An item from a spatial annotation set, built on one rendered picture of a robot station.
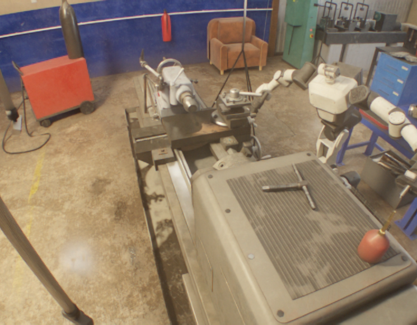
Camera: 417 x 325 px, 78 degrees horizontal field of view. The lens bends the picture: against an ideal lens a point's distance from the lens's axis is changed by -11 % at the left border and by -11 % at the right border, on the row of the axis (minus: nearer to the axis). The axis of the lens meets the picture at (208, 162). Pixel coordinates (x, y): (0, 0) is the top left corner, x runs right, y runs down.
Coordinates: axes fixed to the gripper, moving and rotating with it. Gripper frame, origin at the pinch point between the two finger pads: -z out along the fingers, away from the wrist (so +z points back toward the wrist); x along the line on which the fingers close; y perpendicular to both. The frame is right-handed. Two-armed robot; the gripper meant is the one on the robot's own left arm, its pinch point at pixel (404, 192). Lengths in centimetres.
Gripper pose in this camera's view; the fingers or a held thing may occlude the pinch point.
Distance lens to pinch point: 133.3
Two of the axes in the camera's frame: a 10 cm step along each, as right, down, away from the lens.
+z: 7.9, -5.5, 2.7
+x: -5.6, -4.5, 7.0
